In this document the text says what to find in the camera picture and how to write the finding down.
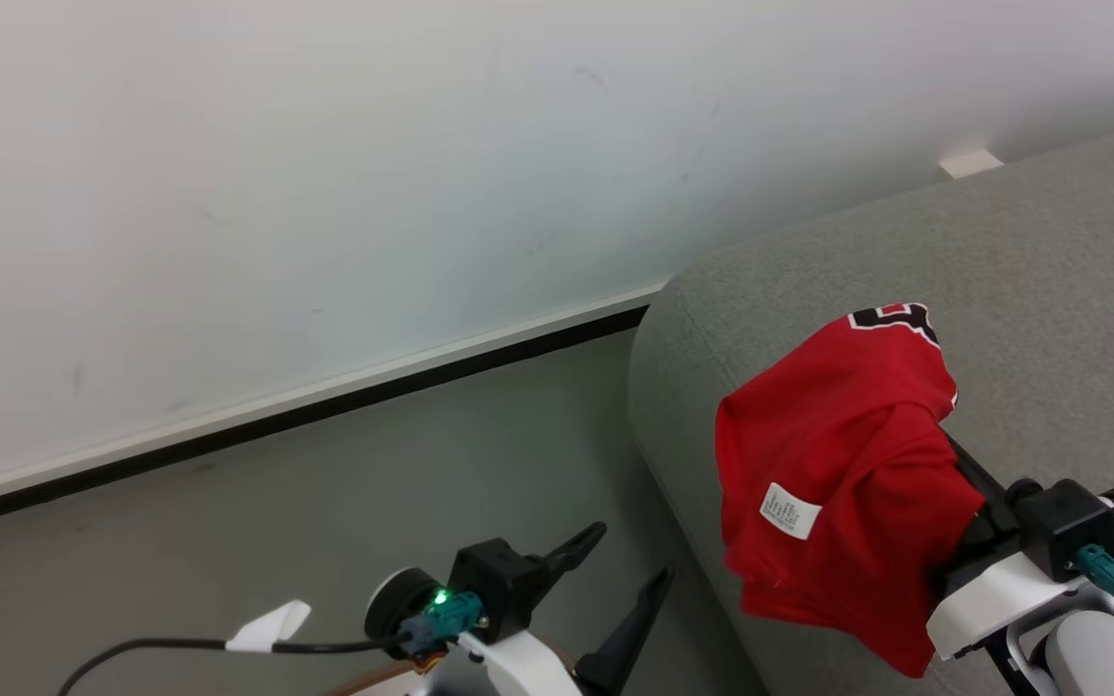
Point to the grey fabric sofa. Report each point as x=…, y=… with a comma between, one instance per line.
x=1050, y=290

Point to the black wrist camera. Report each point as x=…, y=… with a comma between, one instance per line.
x=499, y=580
x=1060, y=527

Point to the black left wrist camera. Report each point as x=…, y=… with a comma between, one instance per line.
x=499, y=580

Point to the red jersey with black print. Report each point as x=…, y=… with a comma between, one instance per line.
x=847, y=435

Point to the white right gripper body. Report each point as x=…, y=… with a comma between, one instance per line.
x=992, y=599

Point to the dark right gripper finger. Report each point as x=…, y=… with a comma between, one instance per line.
x=978, y=476
x=982, y=543

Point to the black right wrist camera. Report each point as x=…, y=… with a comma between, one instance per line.
x=1060, y=527

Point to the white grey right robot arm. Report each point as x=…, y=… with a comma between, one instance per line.
x=1099, y=662

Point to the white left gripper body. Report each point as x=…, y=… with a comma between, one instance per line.
x=518, y=667

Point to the white tape tag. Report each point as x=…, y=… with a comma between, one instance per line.
x=269, y=626

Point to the small white wall block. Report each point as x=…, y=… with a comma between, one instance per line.
x=970, y=162

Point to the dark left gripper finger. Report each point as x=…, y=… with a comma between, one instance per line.
x=576, y=546
x=630, y=633

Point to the white and black baseboard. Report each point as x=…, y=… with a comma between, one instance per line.
x=306, y=401

